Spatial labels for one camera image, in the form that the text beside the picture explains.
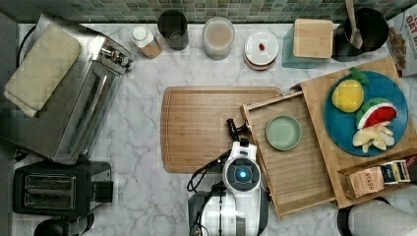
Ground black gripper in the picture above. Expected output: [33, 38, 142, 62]
[226, 119, 251, 147]

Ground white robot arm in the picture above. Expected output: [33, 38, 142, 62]
[187, 119, 269, 236]

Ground wooden drawer cabinet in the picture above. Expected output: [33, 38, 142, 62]
[293, 56, 416, 208]

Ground small green bowl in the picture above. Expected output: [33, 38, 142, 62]
[266, 115, 302, 150]

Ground bamboo cutting board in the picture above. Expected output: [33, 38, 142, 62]
[160, 87, 280, 173]

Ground red white lidded bowl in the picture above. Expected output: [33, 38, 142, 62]
[244, 30, 279, 71]

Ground glass jar brown contents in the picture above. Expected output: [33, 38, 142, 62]
[203, 17, 235, 61]

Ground teal container bamboo lid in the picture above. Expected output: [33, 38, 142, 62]
[281, 19, 333, 69]

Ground dark grey cup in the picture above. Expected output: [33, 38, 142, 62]
[157, 10, 189, 50]

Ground white cap spice bottle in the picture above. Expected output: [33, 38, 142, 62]
[131, 25, 162, 59]

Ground stash tea bag packet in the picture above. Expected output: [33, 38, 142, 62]
[347, 167, 385, 199]

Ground blue plate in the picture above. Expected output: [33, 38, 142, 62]
[324, 70, 408, 156]

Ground plush watermelon slice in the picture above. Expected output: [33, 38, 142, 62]
[356, 97, 398, 130]

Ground plush apple slices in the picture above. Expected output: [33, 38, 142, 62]
[352, 121, 395, 153]

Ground wooden tea box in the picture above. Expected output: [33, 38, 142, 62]
[338, 148, 416, 200]

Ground wooden spoon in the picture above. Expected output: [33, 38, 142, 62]
[344, 0, 363, 49]

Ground white paper towel roll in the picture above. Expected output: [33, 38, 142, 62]
[336, 198, 417, 236]

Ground dark tea bag packets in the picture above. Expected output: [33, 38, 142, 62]
[380, 160, 410, 185]

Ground black utensil holder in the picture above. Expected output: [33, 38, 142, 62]
[331, 8, 389, 62]

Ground stainless toaster oven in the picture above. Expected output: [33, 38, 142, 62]
[1, 14, 134, 165]

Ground oat cereal box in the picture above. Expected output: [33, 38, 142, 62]
[388, 5, 417, 77]

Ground folded beige towel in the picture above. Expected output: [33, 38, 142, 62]
[4, 24, 82, 117]

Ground black two-slot toaster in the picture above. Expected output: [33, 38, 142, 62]
[13, 161, 113, 217]

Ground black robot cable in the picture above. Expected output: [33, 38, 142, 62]
[186, 149, 232, 236]

